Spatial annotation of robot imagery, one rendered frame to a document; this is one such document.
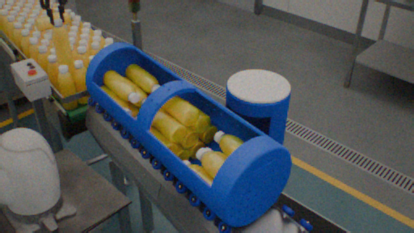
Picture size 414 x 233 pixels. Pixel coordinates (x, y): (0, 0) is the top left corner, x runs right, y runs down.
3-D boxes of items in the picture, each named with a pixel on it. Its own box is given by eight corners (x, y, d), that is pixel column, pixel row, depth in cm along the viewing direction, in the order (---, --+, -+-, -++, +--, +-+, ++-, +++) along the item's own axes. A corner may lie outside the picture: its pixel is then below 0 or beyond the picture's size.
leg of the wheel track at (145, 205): (147, 238, 240) (137, 157, 203) (142, 232, 243) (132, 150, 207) (155, 233, 243) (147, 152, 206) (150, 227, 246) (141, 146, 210)
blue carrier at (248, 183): (220, 243, 122) (227, 171, 106) (88, 111, 177) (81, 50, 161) (285, 202, 137) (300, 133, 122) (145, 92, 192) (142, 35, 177)
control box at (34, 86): (30, 102, 174) (24, 81, 168) (15, 83, 187) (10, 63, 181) (52, 94, 180) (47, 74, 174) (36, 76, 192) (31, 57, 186)
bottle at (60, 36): (76, 62, 185) (69, 24, 174) (61, 67, 181) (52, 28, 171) (69, 57, 190) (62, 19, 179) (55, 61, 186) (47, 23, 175)
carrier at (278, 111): (223, 198, 246) (217, 236, 223) (230, 68, 195) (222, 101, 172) (271, 204, 243) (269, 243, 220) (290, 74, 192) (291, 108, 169)
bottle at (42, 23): (39, 23, 203) (73, 14, 212) (33, 15, 206) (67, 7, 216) (40, 34, 208) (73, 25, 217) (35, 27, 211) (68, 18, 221)
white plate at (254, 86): (230, 66, 194) (230, 69, 195) (223, 98, 172) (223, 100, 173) (290, 72, 191) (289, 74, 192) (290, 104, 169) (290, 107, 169)
